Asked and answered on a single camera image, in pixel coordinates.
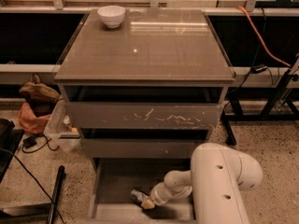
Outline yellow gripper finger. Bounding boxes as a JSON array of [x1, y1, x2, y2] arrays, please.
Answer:
[[141, 199, 155, 210]]

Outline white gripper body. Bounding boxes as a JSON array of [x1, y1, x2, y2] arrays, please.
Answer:
[[149, 182, 192, 206]]

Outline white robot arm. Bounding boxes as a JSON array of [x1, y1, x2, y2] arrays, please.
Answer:
[[141, 143, 263, 224]]

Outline grey open bottom drawer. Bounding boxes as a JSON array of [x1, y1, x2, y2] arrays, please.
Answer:
[[88, 159, 196, 224]]

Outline grey middle drawer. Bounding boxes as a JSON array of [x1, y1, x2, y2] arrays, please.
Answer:
[[81, 139, 204, 159]]

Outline grey top drawer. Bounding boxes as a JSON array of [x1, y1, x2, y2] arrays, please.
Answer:
[[66, 102, 223, 130]]

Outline grey drawer cabinet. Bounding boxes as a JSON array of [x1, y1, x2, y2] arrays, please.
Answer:
[[53, 8, 236, 224]]

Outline black metal leg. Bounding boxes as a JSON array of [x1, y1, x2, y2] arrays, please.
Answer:
[[46, 165, 65, 224]]

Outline clear plastic bin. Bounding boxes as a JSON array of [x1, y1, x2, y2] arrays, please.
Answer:
[[44, 100, 80, 152]]

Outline black power adapter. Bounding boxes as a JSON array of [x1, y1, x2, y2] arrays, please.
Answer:
[[23, 136, 36, 148]]

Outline orange cloth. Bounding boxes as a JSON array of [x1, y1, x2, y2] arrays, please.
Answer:
[[18, 102, 50, 133]]

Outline black case left edge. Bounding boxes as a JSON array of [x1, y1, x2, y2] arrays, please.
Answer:
[[0, 119, 24, 182]]

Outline white ceramic bowl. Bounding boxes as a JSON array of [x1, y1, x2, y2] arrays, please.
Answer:
[[97, 6, 125, 28]]

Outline black table frame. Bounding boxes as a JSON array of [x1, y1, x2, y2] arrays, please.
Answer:
[[221, 59, 299, 146]]

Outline black floor cable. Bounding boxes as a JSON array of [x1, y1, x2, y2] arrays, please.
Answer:
[[0, 147, 66, 224]]

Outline black box on rail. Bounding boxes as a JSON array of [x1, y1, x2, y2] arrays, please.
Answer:
[[251, 64, 267, 74]]

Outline orange cable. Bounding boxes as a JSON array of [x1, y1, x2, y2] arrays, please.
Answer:
[[235, 5, 292, 69]]

